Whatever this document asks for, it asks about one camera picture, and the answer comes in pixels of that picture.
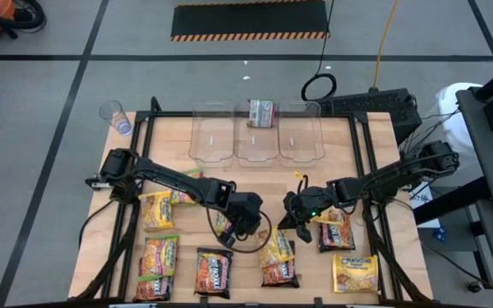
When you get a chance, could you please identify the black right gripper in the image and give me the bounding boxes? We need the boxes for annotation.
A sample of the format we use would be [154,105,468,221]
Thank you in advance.
[276,185,331,245]

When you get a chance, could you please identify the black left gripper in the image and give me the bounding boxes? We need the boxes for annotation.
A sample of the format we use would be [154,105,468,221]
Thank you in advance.
[218,191,265,250]

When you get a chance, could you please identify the yellow chicken ramen pack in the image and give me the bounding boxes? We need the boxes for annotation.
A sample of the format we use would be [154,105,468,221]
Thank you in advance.
[138,190,175,233]
[257,226,296,270]
[312,206,346,227]
[331,253,380,295]

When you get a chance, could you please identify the black fire noodle pack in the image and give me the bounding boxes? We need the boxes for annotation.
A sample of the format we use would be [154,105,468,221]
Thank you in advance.
[193,246,235,300]
[132,256,175,303]
[318,212,357,253]
[261,255,300,289]

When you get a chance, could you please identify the lime chili shrimp ramen pack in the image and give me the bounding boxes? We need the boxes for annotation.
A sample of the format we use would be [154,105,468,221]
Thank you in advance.
[169,169,205,206]
[142,234,180,279]
[247,98,278,129]
[215,211,231,235]

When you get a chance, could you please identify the clear plastic bin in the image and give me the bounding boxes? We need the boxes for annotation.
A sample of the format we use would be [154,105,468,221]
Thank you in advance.
[234,100,281,169]
[277,100,327,169]
[187,100,236,169]

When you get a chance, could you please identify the white paper sheet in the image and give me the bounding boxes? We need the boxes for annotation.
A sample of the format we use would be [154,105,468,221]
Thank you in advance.
[408,183,442,230]

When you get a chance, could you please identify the black computer case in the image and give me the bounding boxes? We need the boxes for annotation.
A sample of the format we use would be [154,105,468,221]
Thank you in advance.
[318,87,424,145]

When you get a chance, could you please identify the clear plastic cup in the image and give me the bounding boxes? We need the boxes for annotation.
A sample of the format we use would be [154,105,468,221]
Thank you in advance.
[98,99,134,137]

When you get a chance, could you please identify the white plastic bag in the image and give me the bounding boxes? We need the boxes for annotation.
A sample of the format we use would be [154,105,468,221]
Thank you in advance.
[417,81,485,183]

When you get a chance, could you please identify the black hazard-striped floor mat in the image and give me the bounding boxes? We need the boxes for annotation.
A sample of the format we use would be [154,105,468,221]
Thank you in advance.
[169,0,331,43]

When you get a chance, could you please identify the black aluminium rig frame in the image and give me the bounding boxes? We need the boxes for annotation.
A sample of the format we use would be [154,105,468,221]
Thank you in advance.
[74,96,435,305]

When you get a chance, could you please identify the black hanging cable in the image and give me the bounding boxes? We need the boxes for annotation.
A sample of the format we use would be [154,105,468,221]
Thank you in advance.
[300,0,339,103]

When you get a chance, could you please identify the yellow hanging cable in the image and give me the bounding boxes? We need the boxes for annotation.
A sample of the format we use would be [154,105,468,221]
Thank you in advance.
[371,0,401,90]

